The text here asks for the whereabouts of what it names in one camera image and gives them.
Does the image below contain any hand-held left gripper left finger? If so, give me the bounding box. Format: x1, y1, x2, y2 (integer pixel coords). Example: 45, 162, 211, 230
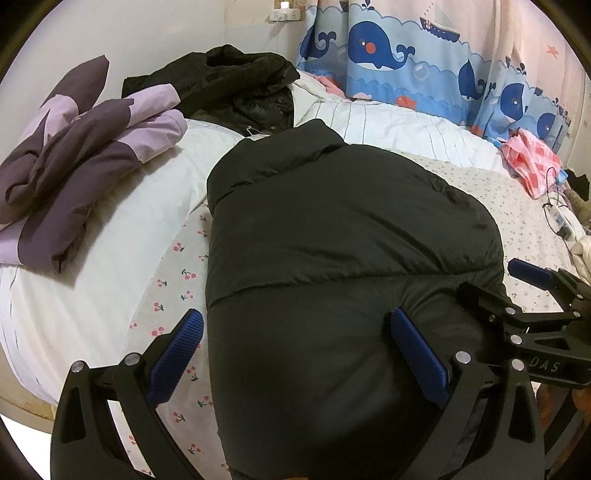
50, 308, 205, 480

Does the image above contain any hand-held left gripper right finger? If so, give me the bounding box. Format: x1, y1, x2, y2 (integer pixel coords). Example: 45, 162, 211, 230
390, 308, 546, 480

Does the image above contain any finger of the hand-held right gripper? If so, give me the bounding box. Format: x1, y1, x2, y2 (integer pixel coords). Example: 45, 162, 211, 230
456, 281, 583, 358
508, 257, 591, 315

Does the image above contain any black puffer jacket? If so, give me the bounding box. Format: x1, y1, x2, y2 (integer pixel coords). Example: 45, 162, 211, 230
205, 119, 509, 480

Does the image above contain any cherry print bedsheet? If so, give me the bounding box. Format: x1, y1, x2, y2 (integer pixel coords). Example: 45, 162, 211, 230
124, 152, 583, 480

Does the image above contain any beige cloth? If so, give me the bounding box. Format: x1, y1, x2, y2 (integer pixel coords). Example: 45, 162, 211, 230
571, 231, 591, 271

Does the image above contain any dark cloth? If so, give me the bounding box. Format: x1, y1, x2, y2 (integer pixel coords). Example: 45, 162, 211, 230
564, 170, 591, 201

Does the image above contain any red white plastic bag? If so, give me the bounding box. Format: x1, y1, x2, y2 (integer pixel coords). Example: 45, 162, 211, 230
501, 128, 564, 200

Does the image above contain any white striped quilt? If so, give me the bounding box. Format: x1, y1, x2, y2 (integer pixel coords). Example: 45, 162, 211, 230
0, 76, 511, 409

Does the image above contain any purple and lilac jacket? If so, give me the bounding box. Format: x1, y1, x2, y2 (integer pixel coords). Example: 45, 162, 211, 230
0, 54, 188, 274

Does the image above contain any whale print curtain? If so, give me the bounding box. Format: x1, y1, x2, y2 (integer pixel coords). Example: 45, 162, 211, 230
295, 0, 583, 155

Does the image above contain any pink cloth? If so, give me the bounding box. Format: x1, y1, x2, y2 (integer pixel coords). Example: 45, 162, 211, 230
307, 71, 349, 100

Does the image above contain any crumpled black jacket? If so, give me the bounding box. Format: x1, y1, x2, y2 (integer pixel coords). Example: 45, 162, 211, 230
121, 44, 302, 137

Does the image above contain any white headboard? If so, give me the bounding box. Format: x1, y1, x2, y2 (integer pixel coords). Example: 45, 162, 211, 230
9, 0, 227, 100

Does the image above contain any wooden bed frame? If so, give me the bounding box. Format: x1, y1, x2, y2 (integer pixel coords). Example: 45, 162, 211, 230
0, 369, 58, 423

